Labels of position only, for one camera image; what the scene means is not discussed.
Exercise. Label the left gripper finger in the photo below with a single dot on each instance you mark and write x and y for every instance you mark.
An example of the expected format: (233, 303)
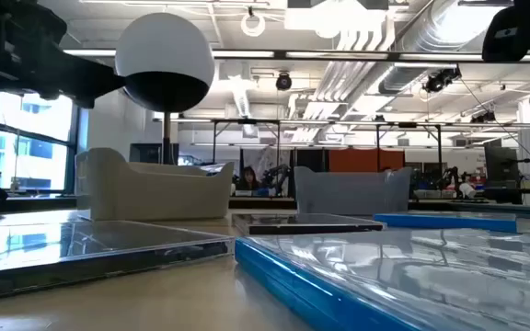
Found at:
(90, 80)

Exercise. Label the black clear jewel case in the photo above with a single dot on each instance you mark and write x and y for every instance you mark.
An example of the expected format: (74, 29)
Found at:
(302, 223)
(85, 243)

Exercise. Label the blue disc case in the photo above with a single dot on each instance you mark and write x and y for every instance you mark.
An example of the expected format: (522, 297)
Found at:
(453, 223)
(407, 276)

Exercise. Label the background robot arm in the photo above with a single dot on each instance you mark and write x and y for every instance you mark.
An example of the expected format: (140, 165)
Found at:
(276, 177)

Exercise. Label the white and black dome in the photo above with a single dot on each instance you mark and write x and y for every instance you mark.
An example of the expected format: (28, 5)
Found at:
(164, 50)

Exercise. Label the large glass window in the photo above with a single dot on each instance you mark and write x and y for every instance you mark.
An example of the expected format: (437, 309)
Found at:
(30, 138)

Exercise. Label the dark dome pole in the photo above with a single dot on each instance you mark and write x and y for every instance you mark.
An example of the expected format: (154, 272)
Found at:
(167, 138)

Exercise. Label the beige plastic bin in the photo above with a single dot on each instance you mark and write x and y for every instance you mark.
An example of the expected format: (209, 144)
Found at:
(154, 193)

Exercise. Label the black monitor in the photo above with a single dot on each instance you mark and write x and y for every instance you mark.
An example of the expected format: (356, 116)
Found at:
(500, 163)

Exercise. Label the white cup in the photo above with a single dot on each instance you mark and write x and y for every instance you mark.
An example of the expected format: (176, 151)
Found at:
(467, 190)

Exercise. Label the person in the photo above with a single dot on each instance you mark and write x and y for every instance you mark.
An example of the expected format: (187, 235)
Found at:
(248, 179)

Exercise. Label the background workbench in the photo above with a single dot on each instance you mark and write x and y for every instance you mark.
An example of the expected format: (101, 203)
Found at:
(260, 203)

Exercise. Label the orange partition panel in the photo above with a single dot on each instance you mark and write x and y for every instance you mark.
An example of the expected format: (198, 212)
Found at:
(361, 161)

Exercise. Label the clear plastic bin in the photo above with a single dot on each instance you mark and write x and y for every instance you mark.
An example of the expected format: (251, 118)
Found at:
(352, 193)

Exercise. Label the dark wall screen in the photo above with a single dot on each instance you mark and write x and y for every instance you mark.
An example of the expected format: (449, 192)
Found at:
(147, 154)

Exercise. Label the silver ventilation duct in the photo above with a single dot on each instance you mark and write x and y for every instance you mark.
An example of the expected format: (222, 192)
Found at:
(426, 37)

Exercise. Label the black overhead camera rig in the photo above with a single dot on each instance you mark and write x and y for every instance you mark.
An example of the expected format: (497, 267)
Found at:
(440, 80)

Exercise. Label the black frame stand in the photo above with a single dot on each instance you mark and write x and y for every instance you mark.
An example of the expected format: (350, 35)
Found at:
(407, 125)
(246, 122)

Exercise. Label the dark blue rail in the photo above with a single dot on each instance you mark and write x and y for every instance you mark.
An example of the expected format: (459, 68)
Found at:
(522, 210)

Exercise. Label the black ceiling camera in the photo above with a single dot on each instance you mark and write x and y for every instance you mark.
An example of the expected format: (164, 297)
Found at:
(284, 82)

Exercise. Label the overhead frame bar with lights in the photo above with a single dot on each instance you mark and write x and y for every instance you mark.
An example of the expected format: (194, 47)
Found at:
(338, 55)

